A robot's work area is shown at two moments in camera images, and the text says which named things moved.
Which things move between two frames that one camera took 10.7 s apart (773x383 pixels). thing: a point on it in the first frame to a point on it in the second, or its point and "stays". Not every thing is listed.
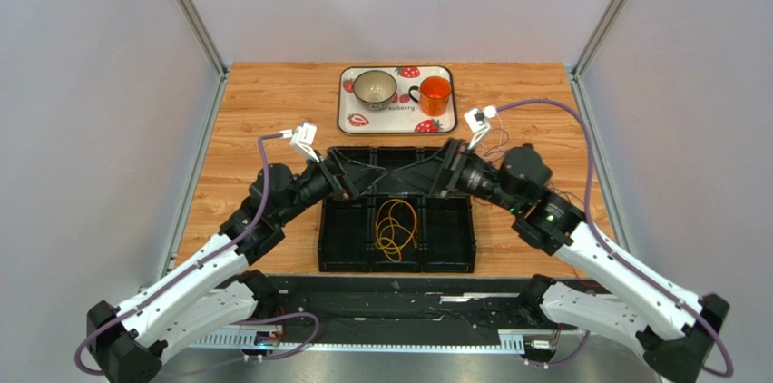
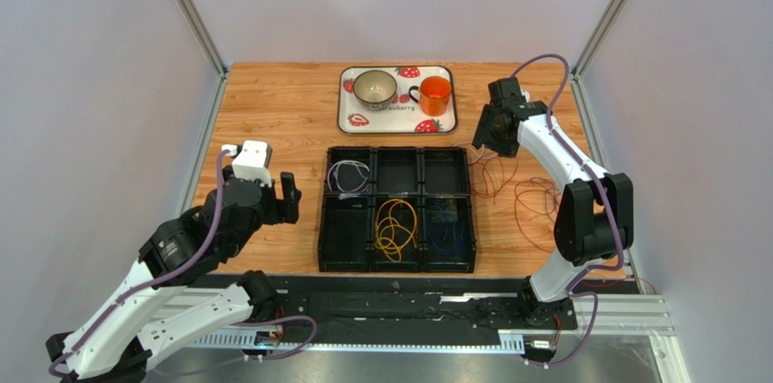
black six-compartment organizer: [393, 226] stays
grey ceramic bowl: [375, 89] stays
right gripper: [450, 167] to [488, 126]
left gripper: [363, 176] to [286, 210]
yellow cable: [396, 227] stays
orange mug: [435, 93] stays
